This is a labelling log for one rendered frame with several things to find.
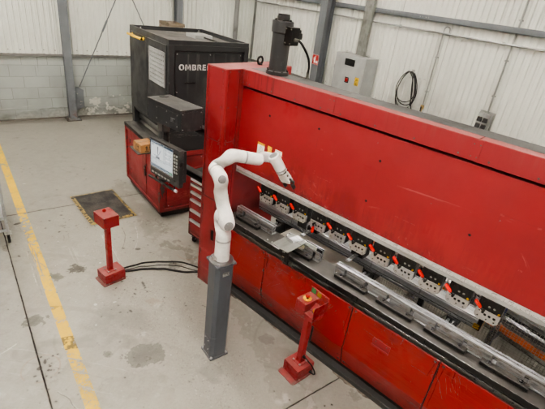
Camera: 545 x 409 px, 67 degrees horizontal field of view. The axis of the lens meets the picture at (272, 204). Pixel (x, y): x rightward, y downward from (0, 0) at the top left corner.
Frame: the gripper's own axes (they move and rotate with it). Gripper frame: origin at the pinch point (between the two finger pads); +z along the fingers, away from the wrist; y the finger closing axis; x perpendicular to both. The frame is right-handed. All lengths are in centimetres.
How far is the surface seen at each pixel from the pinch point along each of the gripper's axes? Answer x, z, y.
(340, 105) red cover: -55, -36, -24
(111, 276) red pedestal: 131, 55, 181
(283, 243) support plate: 20, 55, 20
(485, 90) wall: -413, 194, 43
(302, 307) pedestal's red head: 55, 76, -21
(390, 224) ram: -19, 38, -68
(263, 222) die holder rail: 6, 58, 61
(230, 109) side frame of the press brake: -34, -42, 81
